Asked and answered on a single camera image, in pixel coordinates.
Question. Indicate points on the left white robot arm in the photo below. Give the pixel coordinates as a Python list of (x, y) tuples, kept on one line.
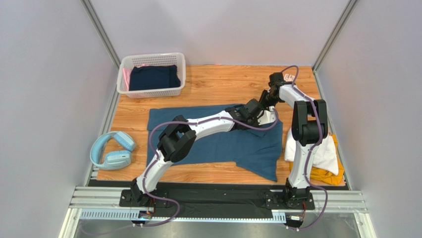
[(178, 137)]

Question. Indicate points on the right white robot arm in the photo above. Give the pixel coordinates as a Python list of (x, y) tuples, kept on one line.
[(308, 130)]

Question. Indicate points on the white folded t shirt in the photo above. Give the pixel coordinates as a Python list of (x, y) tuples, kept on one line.
[(325, 157)]

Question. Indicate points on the left aluminium corner post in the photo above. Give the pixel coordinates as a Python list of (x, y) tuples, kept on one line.
[(92, 14)]

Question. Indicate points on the pink cube block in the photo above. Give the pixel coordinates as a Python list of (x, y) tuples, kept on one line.
[(290, 78)]

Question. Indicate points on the teal blue t shirt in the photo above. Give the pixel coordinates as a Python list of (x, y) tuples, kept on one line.
[(256, 151)]

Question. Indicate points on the light blue plastic object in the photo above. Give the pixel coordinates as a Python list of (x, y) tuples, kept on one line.
[(113, 160)]

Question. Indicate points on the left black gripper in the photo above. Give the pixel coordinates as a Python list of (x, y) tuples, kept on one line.
[(255, 124)]

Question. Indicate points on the aluminium corner post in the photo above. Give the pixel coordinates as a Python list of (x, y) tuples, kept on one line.
[(92, 14), (345, 15)]

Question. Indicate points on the white plastic laundry basket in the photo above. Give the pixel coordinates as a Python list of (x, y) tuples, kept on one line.
[(162, 59)]

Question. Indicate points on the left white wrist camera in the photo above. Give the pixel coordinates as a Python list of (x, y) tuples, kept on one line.
[(268, 116)]

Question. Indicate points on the navy folded t shirt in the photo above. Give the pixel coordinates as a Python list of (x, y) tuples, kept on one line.
[(154, 77)]

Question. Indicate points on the yellow folded t shirt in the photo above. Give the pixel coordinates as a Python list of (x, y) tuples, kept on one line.
[(324, 176)]

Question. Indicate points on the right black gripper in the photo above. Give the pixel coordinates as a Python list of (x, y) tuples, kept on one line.
[(265, 98)]

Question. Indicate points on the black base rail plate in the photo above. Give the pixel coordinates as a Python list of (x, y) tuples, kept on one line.
[(227, 201)]

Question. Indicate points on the pink t shirt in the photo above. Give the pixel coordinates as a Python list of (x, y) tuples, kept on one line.
[(126, 76)]

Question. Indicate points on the right aluminium corner post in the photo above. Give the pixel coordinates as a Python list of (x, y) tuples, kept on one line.
[(345, 15)]

